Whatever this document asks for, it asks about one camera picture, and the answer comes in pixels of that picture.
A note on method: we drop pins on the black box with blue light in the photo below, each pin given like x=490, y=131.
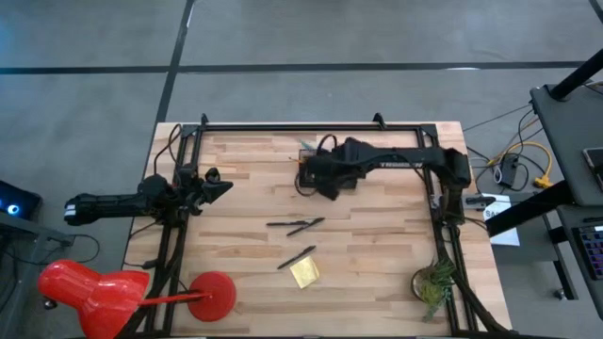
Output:
x=16, y=200

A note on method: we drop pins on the black aluminium table frame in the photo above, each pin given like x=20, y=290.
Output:
x=282, y=127

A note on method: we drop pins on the small potted green plant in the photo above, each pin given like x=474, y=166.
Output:
x=433, y=285

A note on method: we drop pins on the red desk lamp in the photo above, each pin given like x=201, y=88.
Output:
x=99, y=294

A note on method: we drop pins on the smartphone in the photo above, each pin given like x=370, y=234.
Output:
x=594, y=165

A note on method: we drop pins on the black power adapter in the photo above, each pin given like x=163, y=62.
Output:
x=508, y=170

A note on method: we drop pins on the keyboard with lit keys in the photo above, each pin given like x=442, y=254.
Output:
x=591, y=249

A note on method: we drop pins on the white paper sheet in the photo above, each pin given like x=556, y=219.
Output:
x=504, y=235

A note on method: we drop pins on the black diagonal stand beam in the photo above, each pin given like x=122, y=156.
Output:
x=532, y=209

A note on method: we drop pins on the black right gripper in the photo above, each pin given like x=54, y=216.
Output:
x=339, y=165

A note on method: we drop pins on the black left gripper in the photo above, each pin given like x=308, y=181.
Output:
x=190, y=186

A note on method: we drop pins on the black pen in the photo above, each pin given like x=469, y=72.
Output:
x=287, y=223
x=297, y=257
x=306, y=226

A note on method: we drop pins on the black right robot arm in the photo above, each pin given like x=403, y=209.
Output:
x=405, y=160

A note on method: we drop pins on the yellow sticky note pad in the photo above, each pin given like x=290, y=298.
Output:
x=304, y=274

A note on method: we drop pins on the black stand pole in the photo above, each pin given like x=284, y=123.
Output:
x=575, y=77

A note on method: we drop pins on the grey side desk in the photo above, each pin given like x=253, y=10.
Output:
x=570, y=146

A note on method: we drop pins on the black mesh desk organizer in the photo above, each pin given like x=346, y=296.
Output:
x=303, y=176

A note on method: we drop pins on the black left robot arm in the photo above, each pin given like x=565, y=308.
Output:
x=113, y=202

